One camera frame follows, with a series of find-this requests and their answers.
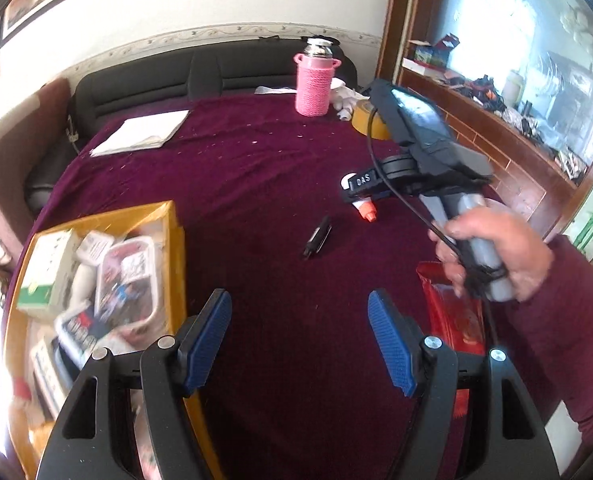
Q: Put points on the clear cartoon zipper pouch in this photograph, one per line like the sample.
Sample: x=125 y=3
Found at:
x=126 y=280

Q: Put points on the yellow cardboard tray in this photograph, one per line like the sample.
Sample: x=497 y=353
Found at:
x=174 y=260

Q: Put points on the white green medicine box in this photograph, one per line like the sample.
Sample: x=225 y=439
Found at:
x=44 y=270

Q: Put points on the white roll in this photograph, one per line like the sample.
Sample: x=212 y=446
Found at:
x=84 y=285

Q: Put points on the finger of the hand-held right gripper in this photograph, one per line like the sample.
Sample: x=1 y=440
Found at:
x=359 y=197

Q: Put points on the yellow tape roll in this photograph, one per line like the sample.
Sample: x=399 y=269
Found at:
x=364 y=120

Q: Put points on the wooden cabinet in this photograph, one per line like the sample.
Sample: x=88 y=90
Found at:
x=526 y=185

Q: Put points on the white power adapter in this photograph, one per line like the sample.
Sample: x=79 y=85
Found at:
x=94 y=247

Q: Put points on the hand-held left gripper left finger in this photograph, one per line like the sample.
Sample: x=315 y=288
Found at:
x=209 y=340

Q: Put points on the white paper stack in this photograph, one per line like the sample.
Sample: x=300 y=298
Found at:
x=141 y=132

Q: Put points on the maroon tablecloth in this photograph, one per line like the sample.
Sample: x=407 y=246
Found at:
x=276 y=185

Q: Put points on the blue green box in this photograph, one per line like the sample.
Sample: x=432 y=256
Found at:
x=426 y=55

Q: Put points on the white jar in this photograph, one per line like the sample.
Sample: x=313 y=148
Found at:
x=511 y=87

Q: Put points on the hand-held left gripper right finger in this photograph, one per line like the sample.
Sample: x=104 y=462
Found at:
x=394 y=345

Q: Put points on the black marker pen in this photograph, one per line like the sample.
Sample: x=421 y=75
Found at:
x=317 y=237

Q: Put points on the brown pink armchair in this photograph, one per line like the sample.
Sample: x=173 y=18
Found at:
x=21 y=135

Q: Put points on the person's right hand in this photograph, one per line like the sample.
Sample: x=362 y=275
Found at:
x=521 y=245

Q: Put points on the red foil packet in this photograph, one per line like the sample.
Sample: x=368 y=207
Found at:
x=451 y=315

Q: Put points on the white bottle orange cap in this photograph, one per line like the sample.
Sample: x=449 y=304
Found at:
x=369 y=210

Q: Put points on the crumpled white cloth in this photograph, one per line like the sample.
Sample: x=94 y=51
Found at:
x=344 y=97

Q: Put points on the pink knit-covered thermos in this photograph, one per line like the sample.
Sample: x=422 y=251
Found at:
x=316 y=85

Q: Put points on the person's right forearm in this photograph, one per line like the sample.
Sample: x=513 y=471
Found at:
x=576 y=335

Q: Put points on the black sofa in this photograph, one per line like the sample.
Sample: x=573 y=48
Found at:
x=141 y=82

